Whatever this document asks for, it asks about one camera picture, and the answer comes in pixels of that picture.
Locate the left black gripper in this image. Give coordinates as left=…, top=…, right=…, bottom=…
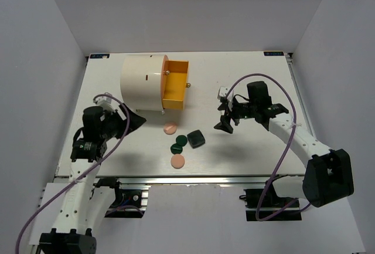
left=100, top=103, right=146, bottom=141

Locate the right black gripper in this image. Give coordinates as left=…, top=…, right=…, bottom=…
left=214, top=97, right=257, bottom=134

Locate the pink puff with strap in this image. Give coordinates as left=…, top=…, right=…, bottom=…
left=163, top=122, right=177, bottom=135

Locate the dark green puff with label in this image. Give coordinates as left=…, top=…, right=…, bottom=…
left=170, top=143, right=183, bottom=155

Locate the yellow drawer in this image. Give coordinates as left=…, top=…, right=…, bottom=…
left=162, top=60, right=189, bottom=110

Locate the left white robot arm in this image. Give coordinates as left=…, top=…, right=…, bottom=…
left=39, top=101, right=146, bottom=253

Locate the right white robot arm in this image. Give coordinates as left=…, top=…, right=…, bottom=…
left=215, top=81, right=354, bottom=207

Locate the black square compact case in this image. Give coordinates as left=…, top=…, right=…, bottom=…
left=187, top=130, right=206, bottom=148

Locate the cream round drawer organizer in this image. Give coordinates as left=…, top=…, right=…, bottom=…
left=120, top=55, right=168, bottom=111

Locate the plain pink round puff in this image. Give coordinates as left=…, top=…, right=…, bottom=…
left=171, top=154, right=185, bottom=169

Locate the blue label sticker right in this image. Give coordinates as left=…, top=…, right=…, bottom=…
left=263, top=51, right=284, bottom=56

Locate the blue label sticker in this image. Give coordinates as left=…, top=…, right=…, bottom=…
left=263, top=51, right=284, bottom=56
left=89, top=53, right=110, bottom=59

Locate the blue label sticker left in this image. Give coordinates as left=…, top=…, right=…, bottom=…
left=89, top=53, right=110, bottom=59

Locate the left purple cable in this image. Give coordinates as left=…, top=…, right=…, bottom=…
left=15, top=92, right=131, bottom=254

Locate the purple cable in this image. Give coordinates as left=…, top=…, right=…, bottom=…
left=228, top=73, right=312, bottom=222
left=15, top=92, right=131, bottom=254

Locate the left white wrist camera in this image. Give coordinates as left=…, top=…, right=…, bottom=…
left=93, top=92, right=114, bottom=111

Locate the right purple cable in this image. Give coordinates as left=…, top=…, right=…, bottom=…
left=228, top=73, right=312, bottom=222

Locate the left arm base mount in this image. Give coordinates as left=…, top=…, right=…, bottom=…
left=94, top=177, right=145, bottom=218

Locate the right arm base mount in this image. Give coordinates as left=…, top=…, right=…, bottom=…
left=238, top=189, right=302, bottom=222

